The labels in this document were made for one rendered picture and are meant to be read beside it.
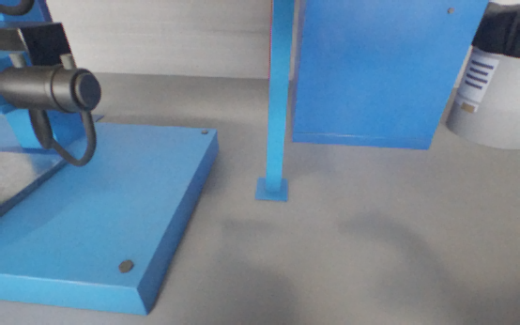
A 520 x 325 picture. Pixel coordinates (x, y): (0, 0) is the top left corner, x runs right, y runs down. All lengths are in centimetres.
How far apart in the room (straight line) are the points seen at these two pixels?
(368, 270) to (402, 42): 95
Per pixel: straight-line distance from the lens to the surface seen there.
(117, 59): 296
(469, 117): 188
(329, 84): 135
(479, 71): 184
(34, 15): 134
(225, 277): 83
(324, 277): 85
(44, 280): 84
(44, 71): 80
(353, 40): 133
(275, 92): 88
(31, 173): 120
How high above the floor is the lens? 69
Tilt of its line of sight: 33 degrees down
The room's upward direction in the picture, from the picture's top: 1 degrees clockwise
